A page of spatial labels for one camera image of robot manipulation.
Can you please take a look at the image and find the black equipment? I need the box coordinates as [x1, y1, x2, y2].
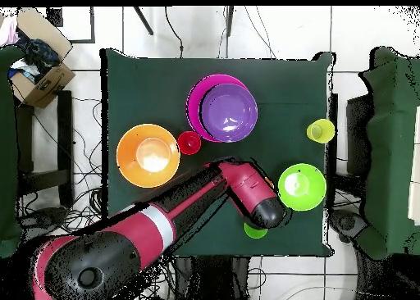
[328, 210, 369, 245]

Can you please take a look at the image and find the thin black floor cable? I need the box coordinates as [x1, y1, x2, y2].
[244, 6, 276, 59]
[163, 6, 185, 58]

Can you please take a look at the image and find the pink plastic bowl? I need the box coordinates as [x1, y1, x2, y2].
[185, 74, 250, 143]

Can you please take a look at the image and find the cardboard box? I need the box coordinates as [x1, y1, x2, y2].
[9, 7, 76, 109]

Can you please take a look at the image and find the dark green cloth cover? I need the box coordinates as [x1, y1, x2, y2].
[0, 45, 24, 259]
[354, 46, 420, 261]

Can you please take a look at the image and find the dark green tablecloth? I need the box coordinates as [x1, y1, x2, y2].
[99, 48, 336, 257]

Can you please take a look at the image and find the yellow plastic cup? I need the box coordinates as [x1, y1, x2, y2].
[306, 118, 336, 144]

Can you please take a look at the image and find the dark blue clothing bundle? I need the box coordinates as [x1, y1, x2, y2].
[16, 30, 62, 75]

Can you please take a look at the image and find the green plastic cup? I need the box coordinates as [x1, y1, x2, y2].
[243, 222, 269, 239]

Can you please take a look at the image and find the black tripod leg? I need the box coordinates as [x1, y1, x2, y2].
[225, 6, 235, 38]
[132, 6, 154, 36]

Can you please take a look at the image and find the black wheeled base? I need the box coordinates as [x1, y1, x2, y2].
[19, 207, 70, 235]

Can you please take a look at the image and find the pale pink cloth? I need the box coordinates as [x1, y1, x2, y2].
[0, 16, 21, 47]

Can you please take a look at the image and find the large orange plastic bowl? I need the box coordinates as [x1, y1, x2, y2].
[116, 123, 181, 189]

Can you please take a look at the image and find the purple plastic bowl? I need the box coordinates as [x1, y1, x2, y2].
[200, 83, 259, 143]

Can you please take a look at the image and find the red plastic cup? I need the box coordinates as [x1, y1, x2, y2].
[176, 130, 203, 156]

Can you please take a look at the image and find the black metal frame stand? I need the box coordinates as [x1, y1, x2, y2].
[14, 89, 75, 209]

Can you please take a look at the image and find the green plastic bowl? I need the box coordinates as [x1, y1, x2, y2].
[277, 162, 328, 212]

